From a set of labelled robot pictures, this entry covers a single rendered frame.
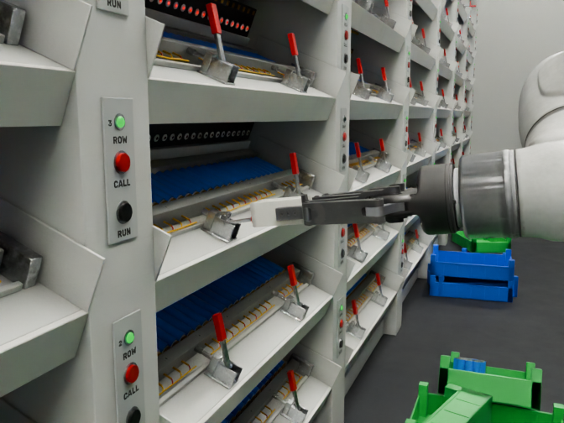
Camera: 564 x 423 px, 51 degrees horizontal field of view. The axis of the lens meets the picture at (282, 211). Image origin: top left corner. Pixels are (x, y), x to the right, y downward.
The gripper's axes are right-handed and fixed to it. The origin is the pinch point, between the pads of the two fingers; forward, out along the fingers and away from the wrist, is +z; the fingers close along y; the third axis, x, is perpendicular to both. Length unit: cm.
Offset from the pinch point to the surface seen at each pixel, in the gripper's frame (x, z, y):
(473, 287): -54, -7, 160
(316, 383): -40, 14, 41
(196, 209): 1.0, 11.9, 0.6
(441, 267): -45, 4, 160
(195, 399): -21.1, 11.5, -6.7
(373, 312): -40, 13, 88
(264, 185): 1.7, 12.1, 23.1
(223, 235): -2.3, 7.7, -1.0
